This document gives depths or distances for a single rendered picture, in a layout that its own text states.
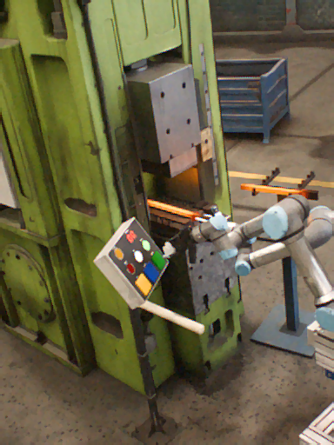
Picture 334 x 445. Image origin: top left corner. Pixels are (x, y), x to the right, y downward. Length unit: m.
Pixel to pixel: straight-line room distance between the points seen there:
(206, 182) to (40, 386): 1.58
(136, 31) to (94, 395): 2.05
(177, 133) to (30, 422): 1.82
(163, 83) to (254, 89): 3.83
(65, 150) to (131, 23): 0.72
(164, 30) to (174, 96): 0.34
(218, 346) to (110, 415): 0.72
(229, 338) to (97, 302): 0.80
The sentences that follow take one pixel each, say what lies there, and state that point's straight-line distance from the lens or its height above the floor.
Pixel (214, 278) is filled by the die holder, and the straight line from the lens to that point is 3.52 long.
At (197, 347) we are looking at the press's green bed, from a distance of 3.65.
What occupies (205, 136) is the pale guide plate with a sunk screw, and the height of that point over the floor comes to 1.32.
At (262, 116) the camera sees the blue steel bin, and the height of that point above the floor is 0.29.
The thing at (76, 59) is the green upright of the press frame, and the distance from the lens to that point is 2.89.
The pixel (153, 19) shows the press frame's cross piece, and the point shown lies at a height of 1.98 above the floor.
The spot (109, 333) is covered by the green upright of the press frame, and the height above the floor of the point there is 0.34.
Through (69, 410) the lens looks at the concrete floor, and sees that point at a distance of 3.83.
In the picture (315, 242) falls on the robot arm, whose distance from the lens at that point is 2.97.
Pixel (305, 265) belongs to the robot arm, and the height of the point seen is 1.19.
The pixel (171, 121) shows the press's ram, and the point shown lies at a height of 1.55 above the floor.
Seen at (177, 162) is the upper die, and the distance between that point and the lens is 3.16.
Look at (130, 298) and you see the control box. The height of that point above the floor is 0.98.
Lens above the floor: 2.52
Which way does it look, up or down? 27 degrees down
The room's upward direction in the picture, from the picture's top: 9 degrees counter-clockwise
